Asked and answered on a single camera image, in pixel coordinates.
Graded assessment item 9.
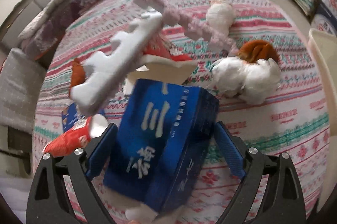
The white tissue ball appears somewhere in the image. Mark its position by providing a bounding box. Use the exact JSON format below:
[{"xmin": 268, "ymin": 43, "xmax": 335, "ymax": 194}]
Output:
[{"xmin": 211, "ymin": 57, "xmax": 281, "ymax": 105}]

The upper Ganten water box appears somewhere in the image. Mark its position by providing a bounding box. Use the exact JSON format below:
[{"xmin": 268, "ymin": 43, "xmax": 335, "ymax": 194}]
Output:
[{"xmin": 319, "ymin": 0, "xmax": 336, "ymax": 19}]

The red snack wrapper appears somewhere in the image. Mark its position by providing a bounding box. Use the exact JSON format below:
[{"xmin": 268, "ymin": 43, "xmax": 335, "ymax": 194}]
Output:
[{"xmin": 42, "ymin": 114, "xmax": 109, "ymax": 157}]

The red white carton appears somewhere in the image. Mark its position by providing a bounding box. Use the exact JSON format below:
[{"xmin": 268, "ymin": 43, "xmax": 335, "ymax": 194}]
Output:
[{"xmin": 123, "ymin": 32, "xmax": 198, "ymax": 96}]

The ganten water box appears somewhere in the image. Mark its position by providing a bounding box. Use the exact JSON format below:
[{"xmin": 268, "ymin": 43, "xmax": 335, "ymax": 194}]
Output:
[
  {"xmin": 319, "ymin": 0, "xmax": 336, "ymax": 19},
  {"xmin": 311, "ymin": 14, "xmax": 336, "ymax": 36}
]

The white plastic trash bin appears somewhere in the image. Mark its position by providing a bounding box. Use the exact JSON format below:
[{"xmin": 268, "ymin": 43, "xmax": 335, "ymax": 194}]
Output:
[{"xmin": 308, "ymin": 28, "xmax": 336, "ymax": 210}]

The blue cardboard box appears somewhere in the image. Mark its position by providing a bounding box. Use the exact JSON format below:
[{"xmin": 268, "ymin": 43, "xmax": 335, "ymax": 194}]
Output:
[{"xmin": 103, "ymin": 79, "xmax": 219, "ymax": 213}]

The grey pillow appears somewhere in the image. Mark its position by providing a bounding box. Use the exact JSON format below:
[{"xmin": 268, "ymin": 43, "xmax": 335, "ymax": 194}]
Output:
[{"xmin": 1, "ymin": 48, "xmax": 46, "ymax": 134}]

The orange stained tissue wad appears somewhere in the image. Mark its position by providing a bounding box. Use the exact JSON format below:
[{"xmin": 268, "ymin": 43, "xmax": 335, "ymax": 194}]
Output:
[{"xmin": 206, "ymin": 0, "xmax": 236, "ymax": 36}]

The orange peel strip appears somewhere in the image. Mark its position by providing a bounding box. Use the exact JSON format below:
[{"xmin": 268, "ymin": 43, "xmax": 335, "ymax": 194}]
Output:
[{"xmin": 68, "ymin": 57, "xmax": 86, "ymax": 95}]

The lower Ganten water box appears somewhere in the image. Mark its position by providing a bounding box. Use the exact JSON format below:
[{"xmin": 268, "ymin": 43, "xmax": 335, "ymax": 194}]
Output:
[{"xmin": 311, "ymin": 14, "xmax": 336, "ymax": 36}]

